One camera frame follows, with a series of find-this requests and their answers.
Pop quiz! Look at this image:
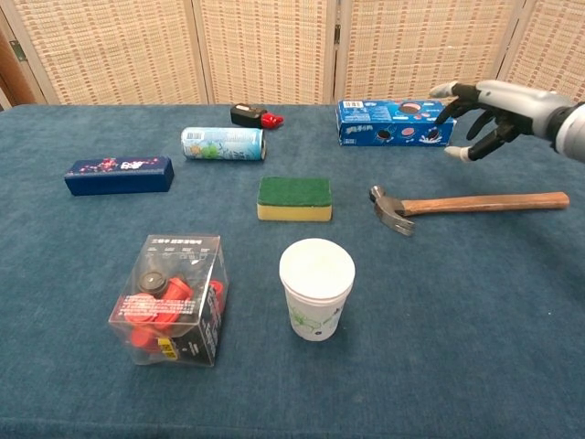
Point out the blue table cloth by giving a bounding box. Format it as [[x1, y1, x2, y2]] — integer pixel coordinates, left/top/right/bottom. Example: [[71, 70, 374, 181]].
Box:
[[0, 103, 585, 439]]

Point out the wooden handled claw hammer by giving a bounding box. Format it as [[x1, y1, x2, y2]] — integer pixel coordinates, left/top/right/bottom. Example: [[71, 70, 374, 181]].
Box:
[[367, 184, 571, 238]]

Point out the brown wooden door frame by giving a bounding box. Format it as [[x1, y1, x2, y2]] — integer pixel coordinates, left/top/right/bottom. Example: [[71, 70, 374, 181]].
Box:
[[0, 27, 37, 111]]

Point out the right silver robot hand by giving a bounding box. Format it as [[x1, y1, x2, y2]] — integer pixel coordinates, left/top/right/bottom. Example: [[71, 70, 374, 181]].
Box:
[[428, 80, 575, 164]]

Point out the white paper cup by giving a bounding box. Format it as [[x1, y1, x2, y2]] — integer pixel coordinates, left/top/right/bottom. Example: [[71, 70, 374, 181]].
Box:
[[279, 238, 356, 342]]

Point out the green and yellow sponge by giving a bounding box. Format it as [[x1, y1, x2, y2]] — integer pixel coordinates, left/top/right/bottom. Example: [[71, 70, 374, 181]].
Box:
[[256, 176, 334, 223]]

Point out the dark blue rectangular box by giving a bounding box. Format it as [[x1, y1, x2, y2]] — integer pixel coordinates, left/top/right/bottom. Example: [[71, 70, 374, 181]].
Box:
[[63, 155, 176, 198]]

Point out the clear box with red parts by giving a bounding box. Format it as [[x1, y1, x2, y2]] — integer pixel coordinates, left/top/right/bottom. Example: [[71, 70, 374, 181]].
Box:
[[108, 234, 230, 369]]

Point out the blue Oreo cookie box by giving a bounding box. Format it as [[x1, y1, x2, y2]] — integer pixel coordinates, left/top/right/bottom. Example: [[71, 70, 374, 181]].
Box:
[[335, 98, 458, 148]]

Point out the woven folding screen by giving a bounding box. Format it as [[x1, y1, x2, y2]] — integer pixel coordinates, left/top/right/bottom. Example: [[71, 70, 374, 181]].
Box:
[[0, 0, 585, 109]]

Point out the light blue drink can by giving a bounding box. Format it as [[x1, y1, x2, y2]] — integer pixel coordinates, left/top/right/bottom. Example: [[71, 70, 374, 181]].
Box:
[[180, 126, 268, 164]]

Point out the black bottle with red cap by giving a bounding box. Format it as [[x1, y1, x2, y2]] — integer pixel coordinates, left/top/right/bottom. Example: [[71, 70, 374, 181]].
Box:
[[229, 103, 285, 130]]

